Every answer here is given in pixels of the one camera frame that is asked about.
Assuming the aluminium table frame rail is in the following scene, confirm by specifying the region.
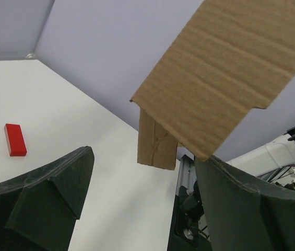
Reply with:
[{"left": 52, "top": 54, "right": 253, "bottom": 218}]
[{"left": 176, "top": 155, "right": 197, "bottom": 196}]

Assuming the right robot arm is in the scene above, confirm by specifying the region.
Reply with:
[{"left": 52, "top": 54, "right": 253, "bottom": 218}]
[{"left": 227, "top": 126, "right": 295, "bottom": 191}]

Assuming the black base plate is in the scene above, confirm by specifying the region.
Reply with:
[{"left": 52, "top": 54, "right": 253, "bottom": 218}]
[{"left": 167, "top": 191, "right": 212, "bottom": 251}]

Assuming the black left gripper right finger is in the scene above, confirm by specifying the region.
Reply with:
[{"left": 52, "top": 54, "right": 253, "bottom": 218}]
[{"left": 194, "top": 156, "right": 295, "bottom": 250}]

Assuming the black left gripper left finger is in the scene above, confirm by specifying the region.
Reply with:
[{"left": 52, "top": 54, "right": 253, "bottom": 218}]
[{"left": 0, "top": 146, "right": 95, "bottom": 250}]

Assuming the brown cardboard box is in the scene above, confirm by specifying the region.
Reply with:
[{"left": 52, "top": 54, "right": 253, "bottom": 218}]
[{"left": 131, "top": 1, "right": 295, "bottom": 170}]

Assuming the red rectangular block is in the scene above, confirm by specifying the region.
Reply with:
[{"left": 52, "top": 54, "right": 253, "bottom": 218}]
[{"left": 4, "top": 123, "right": 27, "bottom": 157}]

